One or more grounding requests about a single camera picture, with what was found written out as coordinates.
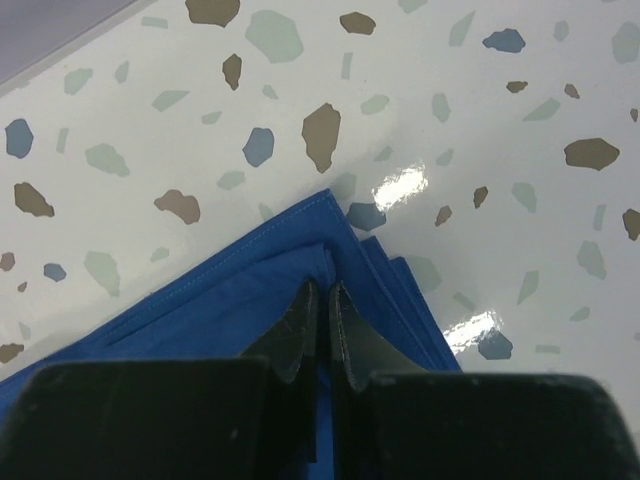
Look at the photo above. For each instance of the blue surgical cloth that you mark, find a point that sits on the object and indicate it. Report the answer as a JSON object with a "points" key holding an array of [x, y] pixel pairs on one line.
{"points": [[219, 308]]}

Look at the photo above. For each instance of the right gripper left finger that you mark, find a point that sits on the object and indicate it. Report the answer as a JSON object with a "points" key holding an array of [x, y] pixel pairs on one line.
{"points": [[248, 417]]}

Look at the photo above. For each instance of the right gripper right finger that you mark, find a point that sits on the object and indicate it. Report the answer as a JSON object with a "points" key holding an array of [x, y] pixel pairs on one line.
{"points": [[393, 419]]}

